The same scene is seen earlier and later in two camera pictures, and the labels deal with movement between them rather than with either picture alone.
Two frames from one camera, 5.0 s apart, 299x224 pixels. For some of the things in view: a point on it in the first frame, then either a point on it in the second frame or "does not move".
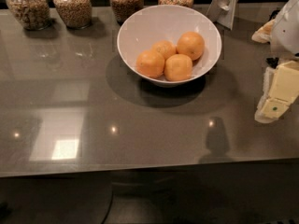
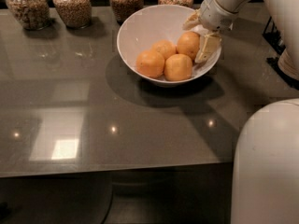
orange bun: [150, 64] does not move
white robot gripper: [287, 32] → [214, 15]
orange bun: [191, 44] does not move
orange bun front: [177, 67] does not move
